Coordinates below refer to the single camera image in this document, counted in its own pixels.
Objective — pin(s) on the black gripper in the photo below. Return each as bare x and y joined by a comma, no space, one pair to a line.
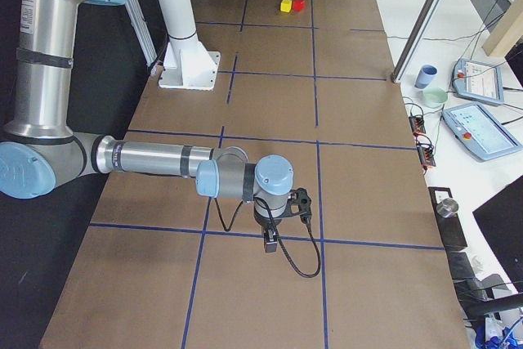
267,223

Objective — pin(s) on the yellow cube block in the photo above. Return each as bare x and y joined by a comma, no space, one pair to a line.
286,6

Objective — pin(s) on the red cube block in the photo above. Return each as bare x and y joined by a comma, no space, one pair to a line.
298,5

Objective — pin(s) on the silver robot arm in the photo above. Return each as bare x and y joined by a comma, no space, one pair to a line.
41,152

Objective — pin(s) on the near orange black connector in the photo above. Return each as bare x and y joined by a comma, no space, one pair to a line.
426,154

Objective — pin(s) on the orange black connector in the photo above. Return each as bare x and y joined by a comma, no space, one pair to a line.
426,154
417,124

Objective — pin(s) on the silver metal cylinder weight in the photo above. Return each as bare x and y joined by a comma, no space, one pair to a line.
447,208

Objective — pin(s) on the black rectangular block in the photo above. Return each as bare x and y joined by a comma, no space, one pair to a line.
450,229

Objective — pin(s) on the far orange black connector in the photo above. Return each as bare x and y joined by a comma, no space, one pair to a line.
417,124

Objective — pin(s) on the light green bowl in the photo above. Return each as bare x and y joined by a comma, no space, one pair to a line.
434,97

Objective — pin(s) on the blue cup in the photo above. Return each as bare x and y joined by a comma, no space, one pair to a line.
425,76

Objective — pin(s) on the black monitor corner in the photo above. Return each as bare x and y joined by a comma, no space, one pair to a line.
500,222

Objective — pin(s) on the near teach pendant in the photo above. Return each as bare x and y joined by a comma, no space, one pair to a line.
480,132

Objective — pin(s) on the teach pendant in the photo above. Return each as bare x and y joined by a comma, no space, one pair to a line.
478,81
480,132

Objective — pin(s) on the far teach pendant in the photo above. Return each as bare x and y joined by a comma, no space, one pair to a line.
478,81

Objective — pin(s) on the wooden plank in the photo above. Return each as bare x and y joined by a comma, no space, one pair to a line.
506,32

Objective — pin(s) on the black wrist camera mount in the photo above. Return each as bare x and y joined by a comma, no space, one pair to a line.
299,204

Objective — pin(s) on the white pedestal column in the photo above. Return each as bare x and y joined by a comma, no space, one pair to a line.
187,63

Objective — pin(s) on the aluminium frame post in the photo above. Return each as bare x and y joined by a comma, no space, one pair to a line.
415,37

